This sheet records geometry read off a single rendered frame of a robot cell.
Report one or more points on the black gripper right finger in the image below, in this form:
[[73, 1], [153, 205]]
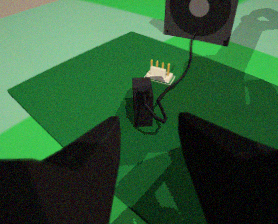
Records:
[[235, 178]]

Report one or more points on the black square cooling fan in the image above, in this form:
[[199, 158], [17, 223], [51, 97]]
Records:
[[212, 20]]

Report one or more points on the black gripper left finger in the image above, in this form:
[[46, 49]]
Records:
[[75, 185]]

